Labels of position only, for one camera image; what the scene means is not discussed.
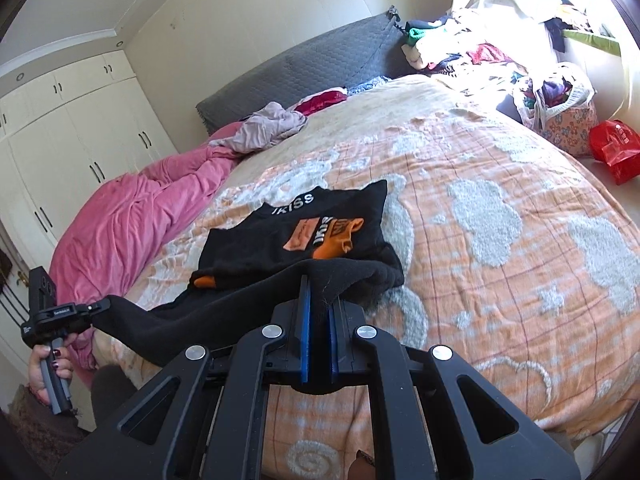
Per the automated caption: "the floral bag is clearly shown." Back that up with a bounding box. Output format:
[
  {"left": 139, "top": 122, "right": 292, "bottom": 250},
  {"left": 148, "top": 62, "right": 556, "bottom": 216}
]
[{"left": 517, "top": 61, "right": 599, "bottom": 157}]

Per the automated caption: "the person's left hand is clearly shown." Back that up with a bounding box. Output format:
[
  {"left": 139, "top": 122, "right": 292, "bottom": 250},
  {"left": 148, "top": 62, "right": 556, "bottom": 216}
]
[{"left": 27, "top": 337, "right": 76, "bottom": 406}]

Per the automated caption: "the multicoloured garment heap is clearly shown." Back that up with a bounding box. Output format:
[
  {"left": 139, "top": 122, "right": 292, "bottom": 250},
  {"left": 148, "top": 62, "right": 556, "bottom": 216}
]
[{"left": 557, "top": 0, "right": 616, "bottom": 36}]

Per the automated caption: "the beige crumpled garment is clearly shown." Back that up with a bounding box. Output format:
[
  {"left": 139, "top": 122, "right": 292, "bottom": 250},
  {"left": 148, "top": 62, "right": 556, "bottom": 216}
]
[{"left": 209, "top": 101, "right": 308, "bottom": 156}]

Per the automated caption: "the dark blue garment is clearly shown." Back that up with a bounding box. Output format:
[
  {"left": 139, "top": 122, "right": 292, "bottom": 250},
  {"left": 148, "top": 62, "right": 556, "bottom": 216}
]
[{"left": 545, "top": 17, "right": 568, "bottom": 53}]

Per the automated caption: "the white wardrobe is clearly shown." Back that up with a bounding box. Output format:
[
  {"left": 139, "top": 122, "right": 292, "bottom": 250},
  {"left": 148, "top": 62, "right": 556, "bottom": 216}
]
[{"left": 0, "top": 49, "right": 180, "bottom": 311}]

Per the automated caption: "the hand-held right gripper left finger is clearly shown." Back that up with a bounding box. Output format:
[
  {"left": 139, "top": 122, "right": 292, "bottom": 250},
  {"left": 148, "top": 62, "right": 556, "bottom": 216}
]
[{"left": 55, "top": 274, "right": 313, "bottom": 480}]

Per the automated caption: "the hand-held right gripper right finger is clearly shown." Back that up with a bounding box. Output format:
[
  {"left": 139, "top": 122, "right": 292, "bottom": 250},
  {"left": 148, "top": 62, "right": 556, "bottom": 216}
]
[{"left": 327, "top": 297, "right": 583, "bottom": 480}]

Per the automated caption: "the pink duvet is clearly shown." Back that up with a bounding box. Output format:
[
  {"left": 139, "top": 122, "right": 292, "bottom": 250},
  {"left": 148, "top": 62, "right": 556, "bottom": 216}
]
[{"left": 49, "top": 121, "right": 251, "bottom": 371}]

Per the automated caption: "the red plastic bag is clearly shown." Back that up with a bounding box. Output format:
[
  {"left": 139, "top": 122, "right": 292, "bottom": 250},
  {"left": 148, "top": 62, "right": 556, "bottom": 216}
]
[{"left": 588, "top": 120, "right": 640, "bottom": 186}]

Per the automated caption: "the orange patterned blanket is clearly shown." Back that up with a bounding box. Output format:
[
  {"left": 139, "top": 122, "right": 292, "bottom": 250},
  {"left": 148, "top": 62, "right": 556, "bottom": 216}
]
[{"left": 92, "top": 74, "right": 640, "bottom": 480}]

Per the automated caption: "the pile of clothes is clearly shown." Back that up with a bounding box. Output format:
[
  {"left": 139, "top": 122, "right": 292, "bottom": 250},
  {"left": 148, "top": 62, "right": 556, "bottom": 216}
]
[{"left": 400, "top": 7, "right": 538, "bottom": 106}]

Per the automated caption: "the grey quilted headboard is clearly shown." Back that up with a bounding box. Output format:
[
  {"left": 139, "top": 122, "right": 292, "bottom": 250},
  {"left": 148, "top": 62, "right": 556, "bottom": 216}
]
[{"left": 196, "top": 7, "right": 406, "bottom": 136}]

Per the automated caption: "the blue patterned cloth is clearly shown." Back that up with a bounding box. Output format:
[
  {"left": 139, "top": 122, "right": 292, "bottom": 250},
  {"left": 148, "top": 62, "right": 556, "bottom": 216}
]
[{"left": 347, "top": 76, "right": 393, "bottom": 96}]

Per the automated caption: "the red garment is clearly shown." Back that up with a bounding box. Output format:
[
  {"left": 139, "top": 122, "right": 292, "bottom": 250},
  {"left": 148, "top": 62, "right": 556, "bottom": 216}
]
[{"left": 295, "top": 87, "right": 348, "bottom": 117}]

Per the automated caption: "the person's right hand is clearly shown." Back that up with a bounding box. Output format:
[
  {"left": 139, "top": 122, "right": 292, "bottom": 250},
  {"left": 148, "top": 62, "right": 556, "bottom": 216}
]
[{"left": 350, "top": 450, "right": 376, "bottom": 480}]

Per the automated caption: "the black sweater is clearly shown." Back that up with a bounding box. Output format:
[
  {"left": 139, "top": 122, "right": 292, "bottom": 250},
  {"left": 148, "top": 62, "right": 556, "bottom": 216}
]
[{"left": 95, "top": 179, "right": 405, "bottom": 367}]

